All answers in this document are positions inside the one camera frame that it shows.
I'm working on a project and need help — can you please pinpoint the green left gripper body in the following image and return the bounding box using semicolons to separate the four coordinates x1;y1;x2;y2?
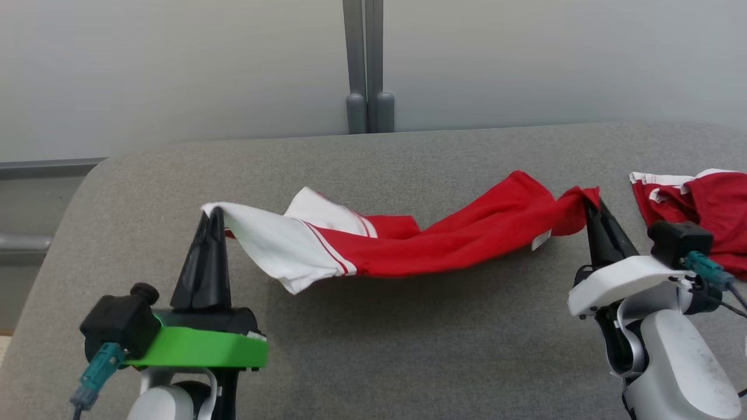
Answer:
124;306;270;370

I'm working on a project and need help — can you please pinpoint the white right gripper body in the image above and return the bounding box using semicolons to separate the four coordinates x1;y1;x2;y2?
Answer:
568;255;696;319

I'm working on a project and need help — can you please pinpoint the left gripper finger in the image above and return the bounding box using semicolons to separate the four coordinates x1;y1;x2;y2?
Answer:
170;209;212;310
210;205;233;310

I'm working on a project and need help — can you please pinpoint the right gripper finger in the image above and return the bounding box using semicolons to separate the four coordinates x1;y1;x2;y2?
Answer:
585;201;614;270
594;199;640;265

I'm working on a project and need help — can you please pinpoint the red shorts white trim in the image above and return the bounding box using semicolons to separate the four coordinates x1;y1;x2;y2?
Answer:
629;168;747;281

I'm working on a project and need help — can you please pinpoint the red white basketball jersey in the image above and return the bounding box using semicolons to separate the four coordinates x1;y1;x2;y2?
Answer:
200;170;602;295

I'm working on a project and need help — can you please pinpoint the grey metal tube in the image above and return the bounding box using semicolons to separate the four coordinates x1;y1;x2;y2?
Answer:
0;233;53;254

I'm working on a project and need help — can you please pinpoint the grey baseboard strip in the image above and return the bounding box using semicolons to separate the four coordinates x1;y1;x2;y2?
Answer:
0;157;109;180

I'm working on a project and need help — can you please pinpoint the grey fabric sofa cushion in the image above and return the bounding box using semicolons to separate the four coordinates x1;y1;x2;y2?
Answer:
0;121;747;420

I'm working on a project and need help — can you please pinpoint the right teal plug cable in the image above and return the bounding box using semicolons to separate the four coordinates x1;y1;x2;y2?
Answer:
686;251;747;319

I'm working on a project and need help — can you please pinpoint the teal plug cable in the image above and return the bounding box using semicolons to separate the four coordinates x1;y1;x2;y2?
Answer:
686;251;747;319
70;342;126;420

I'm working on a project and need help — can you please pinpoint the left teal plug cable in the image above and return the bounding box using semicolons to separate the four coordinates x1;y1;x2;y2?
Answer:
70;342;126;420

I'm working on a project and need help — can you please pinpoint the grey double partition post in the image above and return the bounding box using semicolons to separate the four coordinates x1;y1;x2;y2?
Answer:
342;0;396;135

